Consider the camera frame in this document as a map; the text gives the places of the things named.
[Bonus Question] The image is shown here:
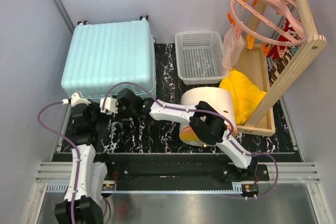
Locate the light blue hard-shell suitcase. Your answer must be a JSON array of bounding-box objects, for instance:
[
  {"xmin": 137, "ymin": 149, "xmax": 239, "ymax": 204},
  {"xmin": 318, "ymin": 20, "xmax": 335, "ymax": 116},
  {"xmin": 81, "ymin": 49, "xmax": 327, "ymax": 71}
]
[{"xmin": 61, "ymin": 16, "xmax": 156, "ymax": 101}]

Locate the white round drum box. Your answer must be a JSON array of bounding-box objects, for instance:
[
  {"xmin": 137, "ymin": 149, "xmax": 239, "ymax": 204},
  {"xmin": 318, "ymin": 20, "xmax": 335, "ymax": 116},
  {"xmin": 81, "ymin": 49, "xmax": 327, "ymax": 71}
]
[{"xmin": 179, "ymin": 87, "xmax": 238, "ymax": 146}]

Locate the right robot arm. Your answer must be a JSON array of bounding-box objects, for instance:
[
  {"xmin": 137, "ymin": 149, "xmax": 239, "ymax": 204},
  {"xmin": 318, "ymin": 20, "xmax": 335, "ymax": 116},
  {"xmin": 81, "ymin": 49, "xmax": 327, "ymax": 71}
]
[{"xmin": 102, "ymin": 88, "xmax": 258, "ymax": 180}]

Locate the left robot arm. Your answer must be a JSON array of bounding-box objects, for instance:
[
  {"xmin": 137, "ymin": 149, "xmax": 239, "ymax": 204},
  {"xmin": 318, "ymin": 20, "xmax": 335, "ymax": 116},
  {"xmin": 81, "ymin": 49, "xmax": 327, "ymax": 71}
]
[{"xmin": 54, "ymin": 98, "xmax": 113, "ymax": 223}]

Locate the black marble pattern mat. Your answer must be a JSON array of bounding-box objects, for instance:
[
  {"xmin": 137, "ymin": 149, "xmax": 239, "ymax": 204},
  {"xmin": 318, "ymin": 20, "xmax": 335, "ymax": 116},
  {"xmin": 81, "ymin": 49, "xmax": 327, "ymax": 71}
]
[{"xmin": 52, "ymin": 42, "xmax": 302, "ymax": 155}]

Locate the white perforated plastic basket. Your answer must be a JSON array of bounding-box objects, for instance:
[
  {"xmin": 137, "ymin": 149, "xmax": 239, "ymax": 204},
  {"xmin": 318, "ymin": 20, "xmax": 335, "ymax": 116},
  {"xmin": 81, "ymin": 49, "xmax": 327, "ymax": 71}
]
[{"xmin": 175, "ymin": 30, "xmax": 229, "ymax": 85}]

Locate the yellow cloth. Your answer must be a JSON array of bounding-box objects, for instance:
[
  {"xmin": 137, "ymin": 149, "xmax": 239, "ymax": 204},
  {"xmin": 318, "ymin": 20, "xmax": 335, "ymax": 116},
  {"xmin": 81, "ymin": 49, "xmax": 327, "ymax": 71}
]
[{"xmin": 219, "ymin": 69, "xmax": 266, "ymax": 125}]

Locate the translucent pink plastic bag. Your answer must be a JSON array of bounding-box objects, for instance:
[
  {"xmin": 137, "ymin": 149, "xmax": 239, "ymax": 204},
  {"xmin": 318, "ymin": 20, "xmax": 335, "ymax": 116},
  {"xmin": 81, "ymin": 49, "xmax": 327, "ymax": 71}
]
[{"xmin": 222, "ymin": 28, "xmax": 245, "ymax": 71}]

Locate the wooden tray base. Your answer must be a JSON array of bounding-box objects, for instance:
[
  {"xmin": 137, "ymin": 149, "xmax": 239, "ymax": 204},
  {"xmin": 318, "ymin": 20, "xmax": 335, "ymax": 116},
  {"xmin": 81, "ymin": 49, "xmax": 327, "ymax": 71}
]
[{"xmin": 234, "ymin": 44, "xmax": 275, "ymax": 136}]

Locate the red cloth item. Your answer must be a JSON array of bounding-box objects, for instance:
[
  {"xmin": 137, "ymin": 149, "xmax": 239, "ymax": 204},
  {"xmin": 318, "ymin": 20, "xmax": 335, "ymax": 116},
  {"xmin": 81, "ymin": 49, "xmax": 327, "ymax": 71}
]
[{"xmin": 265, "ymin": 18, "xmax": 302, "ymax": 59}]

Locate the pink round clip hanger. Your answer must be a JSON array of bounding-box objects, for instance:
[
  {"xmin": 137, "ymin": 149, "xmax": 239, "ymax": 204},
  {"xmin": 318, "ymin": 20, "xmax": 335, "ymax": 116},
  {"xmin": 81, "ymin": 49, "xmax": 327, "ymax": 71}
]
[{"xmin": 228, "ymin": 0, "xmax": 306, "ymax": 55}]

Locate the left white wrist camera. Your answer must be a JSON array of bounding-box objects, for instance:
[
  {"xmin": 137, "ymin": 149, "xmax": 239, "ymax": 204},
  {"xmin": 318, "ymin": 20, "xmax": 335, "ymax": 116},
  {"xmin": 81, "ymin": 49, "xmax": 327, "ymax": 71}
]
[{"xmin": 61, "ymin": 91, "xmax": 90, "ymax": 107}]

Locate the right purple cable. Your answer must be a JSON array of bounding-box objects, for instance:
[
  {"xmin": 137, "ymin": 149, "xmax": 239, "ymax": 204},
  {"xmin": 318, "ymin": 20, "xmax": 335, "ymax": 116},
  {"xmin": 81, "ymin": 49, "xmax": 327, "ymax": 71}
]
[{"xmin": 102, "ymin": 81, "xmax": 279, "ymax": 200}]

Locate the purple cable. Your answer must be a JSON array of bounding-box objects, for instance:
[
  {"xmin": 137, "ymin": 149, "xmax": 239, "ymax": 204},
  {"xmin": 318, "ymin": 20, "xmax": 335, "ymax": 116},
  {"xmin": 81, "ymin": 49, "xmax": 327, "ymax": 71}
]
[
  {"xmin": 102, "ymin": 81, "xmax": 279, "ymax": 200},
  {"xmin": 37, "ymin": 100, "xmax": 109, "ymax": 224}
]

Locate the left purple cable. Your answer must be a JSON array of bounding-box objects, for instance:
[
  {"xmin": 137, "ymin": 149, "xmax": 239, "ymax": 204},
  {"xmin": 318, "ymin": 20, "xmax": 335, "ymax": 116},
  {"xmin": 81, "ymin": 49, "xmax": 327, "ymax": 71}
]
[{"xmin": 37, "ymin": 100, "xmax": 109, "ymax": 224}]

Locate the wooden hanger rack frame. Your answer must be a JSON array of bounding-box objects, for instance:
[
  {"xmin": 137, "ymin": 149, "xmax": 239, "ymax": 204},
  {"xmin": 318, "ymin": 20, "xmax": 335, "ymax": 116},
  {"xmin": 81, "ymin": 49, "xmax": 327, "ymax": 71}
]
[{"xmin": 245, "ymin": 0, "xmax": 327, "ymax": 127}]

